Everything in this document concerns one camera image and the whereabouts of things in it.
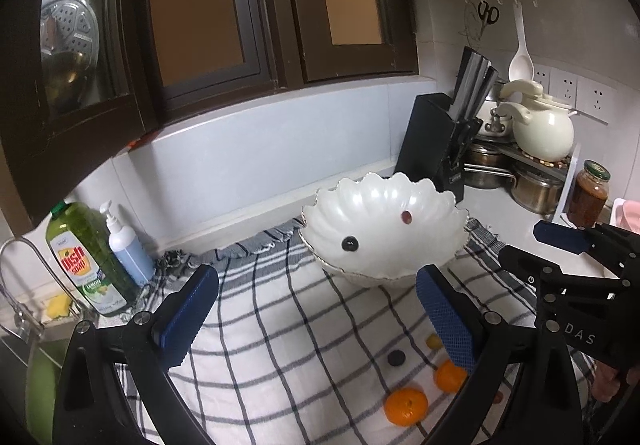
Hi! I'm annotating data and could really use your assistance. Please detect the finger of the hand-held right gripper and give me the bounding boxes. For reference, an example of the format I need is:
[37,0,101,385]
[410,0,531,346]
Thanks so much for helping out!
[534,221,640,286]
[499,245,621,294]

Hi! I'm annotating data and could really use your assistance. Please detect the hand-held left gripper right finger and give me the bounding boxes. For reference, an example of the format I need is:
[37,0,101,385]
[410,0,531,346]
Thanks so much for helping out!
[416,264,586,445]

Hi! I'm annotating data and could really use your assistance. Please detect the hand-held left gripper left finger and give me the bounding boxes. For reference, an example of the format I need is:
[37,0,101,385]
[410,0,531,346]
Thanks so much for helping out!
[52,264,221,445]

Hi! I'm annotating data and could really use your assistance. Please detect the orange mandarin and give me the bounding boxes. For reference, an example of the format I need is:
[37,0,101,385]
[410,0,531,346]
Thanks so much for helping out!
[384,387,430,427]
[434,359,468,394]

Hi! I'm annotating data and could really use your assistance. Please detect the white scalloped bowl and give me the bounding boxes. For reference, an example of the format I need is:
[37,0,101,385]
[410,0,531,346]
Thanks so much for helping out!
[299,171,471,288]

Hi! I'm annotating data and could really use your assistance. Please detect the person's right hand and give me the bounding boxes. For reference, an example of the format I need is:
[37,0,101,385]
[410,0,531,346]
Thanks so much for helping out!
[592,362,640,403]

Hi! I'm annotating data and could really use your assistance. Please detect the red sauce jar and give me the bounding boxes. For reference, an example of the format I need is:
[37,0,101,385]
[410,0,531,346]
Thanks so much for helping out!
[567,160,612,228]

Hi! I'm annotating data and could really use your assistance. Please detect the stainless steel pots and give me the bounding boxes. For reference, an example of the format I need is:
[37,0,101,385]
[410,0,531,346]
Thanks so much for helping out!
[465,135,583,226]

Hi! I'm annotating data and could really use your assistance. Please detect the pink plastic container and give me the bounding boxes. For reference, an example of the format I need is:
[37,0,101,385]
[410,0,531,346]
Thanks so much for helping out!
[611,198,640,226]

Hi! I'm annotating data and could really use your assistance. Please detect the wooden bead trivet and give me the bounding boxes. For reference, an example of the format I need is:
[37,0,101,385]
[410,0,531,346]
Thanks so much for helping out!
[520,150,571,171]

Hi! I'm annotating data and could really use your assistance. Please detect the white pump bottle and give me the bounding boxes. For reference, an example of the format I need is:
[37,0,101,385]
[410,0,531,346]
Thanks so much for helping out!
[98,200,155,286]

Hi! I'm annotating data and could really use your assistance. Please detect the wide steel pot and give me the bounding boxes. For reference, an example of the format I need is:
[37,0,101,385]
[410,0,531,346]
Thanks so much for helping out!
[464,140,516,190]

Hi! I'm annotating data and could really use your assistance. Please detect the cream ceramic pot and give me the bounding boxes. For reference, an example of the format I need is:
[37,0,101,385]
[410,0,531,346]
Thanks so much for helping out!
[492,79,576,161]

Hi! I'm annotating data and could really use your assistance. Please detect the checked white cloth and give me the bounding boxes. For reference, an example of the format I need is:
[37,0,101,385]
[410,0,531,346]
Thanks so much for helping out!
[112,218,601,445]

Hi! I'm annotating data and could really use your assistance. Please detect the green dish soap bottle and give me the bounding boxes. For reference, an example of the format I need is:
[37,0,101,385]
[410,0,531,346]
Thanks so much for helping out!
[46,201,138,318]

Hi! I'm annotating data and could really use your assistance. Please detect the white pot with latch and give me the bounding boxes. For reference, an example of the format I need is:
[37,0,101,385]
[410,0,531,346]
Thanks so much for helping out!
[477,108,516,142]

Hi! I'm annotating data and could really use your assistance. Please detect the yellow sponge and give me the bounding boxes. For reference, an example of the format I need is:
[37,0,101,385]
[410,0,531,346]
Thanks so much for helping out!
[45,295,76,318]

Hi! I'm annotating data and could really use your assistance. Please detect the black kitchen shears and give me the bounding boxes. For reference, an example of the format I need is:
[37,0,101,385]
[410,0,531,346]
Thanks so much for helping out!
[447,118,483,167]

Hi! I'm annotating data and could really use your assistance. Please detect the steel container white knob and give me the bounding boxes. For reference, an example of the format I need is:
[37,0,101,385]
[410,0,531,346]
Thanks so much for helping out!
[486,80,510,105]

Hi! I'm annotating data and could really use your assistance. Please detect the black knife block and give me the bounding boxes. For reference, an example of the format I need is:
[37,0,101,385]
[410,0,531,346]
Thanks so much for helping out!
[395,94,483,203]

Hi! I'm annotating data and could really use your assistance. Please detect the green plastic basin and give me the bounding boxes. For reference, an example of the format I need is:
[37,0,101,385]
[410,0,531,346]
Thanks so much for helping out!
[25,350,65,445]

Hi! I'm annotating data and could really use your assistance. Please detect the steel faucet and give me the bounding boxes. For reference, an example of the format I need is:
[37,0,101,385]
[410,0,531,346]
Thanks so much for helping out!
[0,237,96,341]

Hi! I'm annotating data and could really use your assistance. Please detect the white plastic ladle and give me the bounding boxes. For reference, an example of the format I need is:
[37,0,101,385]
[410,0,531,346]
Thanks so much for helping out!
[508,0,535,83]

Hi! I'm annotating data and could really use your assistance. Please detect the dark brown cabinet door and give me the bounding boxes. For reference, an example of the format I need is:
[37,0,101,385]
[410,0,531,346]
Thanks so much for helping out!
[260,0,421,88]
[107,0,281,113]
[0,0,161,226]

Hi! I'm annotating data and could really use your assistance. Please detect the steel steamer plate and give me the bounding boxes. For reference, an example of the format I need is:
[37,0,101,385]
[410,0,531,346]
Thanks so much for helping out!
[40,0,101,116]

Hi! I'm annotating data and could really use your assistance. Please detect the steel pot with handle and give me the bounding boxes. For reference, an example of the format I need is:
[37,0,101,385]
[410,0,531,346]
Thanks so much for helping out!
[510,160,566,216]

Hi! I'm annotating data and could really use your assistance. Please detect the steel handle knife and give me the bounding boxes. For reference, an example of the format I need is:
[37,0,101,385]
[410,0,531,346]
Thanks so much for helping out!
[472,66,501,118]
[451,46,482,118]
[462,56,493,120]

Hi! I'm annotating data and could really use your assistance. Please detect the black handle scissors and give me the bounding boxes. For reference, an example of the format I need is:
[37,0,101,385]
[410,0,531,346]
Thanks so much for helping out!
[465,0,501,43]

